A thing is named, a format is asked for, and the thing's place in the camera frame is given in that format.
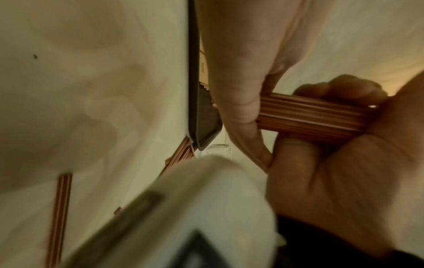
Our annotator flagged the person's left hand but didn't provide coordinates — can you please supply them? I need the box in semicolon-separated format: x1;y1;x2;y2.
194;0;333;174

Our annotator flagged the pile of pink stirrer sticks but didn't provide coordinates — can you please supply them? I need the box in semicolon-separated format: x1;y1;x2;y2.
44;136;197;268

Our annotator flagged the marker cube on right wrist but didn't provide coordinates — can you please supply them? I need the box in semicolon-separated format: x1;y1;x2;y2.
59;155;286;268

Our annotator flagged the person's right hand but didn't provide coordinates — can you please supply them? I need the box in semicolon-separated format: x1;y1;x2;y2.
265;69;424;259

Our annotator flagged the brown plastic tray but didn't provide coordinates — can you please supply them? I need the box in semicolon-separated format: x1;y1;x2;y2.
188;0;224;152

